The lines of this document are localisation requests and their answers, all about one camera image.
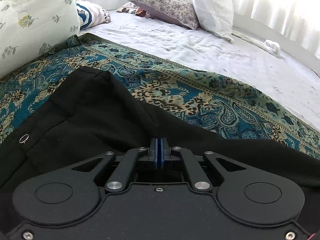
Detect black pants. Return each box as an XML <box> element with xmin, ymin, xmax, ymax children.
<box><xmin>1</xmin><ymin>67</ymin><xmax>319</xmax><ymax>192</ymax></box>

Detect teal paisley bedspread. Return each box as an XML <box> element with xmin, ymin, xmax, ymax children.
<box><xmin>1</xmin><ymin>34</ymin><xmax>319</xmax><ymax>158</ymax></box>

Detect white bed sheet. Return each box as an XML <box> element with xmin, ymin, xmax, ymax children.
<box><xmin>80</xmin><ymin>11</ymin><xmax>319</xmax><ymax>129</ymax></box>

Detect small white cloth bundle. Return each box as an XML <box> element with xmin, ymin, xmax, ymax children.
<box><xmin>264</xmin><ymin>40</ymin><xmax>281</xmax><ymax>57</ymax></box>

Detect white pillow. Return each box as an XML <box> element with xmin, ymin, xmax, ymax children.
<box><xmin>193</xmin><ymin>0</ymin><xmax>234</xmax><ymax>43</ymax></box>

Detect grey floral pillow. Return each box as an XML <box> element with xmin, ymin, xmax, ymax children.
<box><xmin>128</xmin><ymin>0</ymin><xmax>199</xmax><ymax>30</ymax></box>

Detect blue striped cloth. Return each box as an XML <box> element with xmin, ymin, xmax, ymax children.
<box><xmin>76</xmin><ymin>0</ymin><xmax>111</xmax><ymax>30</ymax></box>

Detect white floral duvet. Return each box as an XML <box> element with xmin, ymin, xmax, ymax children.
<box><xmin>1</xmin><ymin>0</ymin><xmax>80</xmax><ymax>77</ymax></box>

